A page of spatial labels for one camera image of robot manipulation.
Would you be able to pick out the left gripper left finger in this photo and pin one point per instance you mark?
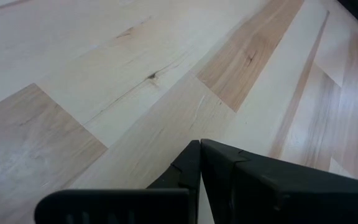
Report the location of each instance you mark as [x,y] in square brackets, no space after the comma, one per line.
[120,207]

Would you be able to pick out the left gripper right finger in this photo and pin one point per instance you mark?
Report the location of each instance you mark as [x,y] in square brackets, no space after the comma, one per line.
[275,193]

